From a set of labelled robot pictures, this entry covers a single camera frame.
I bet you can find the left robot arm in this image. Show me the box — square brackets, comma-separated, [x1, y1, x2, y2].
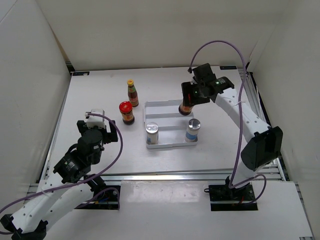
[0, 114, 123, 240]

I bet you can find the right black corner label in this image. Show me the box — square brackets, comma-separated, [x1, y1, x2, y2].
[219, 65, 238, 70]

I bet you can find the left tall sauce bottle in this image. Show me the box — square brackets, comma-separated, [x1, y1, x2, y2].
[127, 79, 139, 107]

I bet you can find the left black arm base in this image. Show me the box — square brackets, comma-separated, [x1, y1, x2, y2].
[75, 176, 121, 210]

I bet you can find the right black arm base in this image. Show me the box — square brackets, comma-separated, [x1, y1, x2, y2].
[203, 176, 258, 212]

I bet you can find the red-lid sauce jar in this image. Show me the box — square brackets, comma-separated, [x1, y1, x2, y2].
[178, 101, 194, 116]
[119, 101, 135, 125]

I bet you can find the aluminium frame rail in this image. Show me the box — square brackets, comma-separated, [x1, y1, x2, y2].
[27, 168, 283, 186]

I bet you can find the left black corner label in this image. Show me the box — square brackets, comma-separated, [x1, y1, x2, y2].
[72, 71, 90, 76]

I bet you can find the white silver-cap shaker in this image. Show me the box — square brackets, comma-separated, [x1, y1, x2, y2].
[185, 118, 201, 142]
[145, 122, 159, 145]

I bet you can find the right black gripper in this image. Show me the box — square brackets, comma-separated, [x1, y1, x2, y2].
[181, 81, 211, 107]

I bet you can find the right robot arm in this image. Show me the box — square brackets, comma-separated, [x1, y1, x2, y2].
[181, 63, 283, 200]

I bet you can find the black corner label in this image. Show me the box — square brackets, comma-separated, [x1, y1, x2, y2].
[219, 65, 238, 70]
[72, 71, 90, 76]

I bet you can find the white divided organizer tray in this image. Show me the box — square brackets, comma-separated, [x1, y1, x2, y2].
[144, 99, 198, 149]

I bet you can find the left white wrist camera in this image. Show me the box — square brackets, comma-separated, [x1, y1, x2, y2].
[85, 109, 106, 129]

